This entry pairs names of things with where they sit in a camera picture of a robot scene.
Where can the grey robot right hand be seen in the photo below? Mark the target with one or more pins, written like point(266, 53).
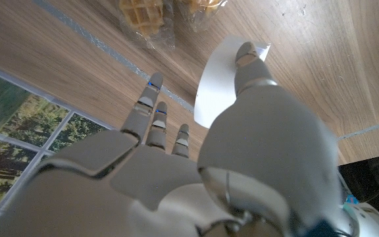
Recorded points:
point(268, 148)

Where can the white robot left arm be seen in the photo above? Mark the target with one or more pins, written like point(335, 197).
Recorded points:
point(370, 217)

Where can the small wrapped waffle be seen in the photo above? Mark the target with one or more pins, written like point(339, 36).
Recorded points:
point(143, 16)

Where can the grey tape outline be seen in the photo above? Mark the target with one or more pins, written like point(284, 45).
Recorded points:
point(110, 52)

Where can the printed window backdrop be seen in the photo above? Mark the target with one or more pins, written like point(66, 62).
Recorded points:
point(18, 131)

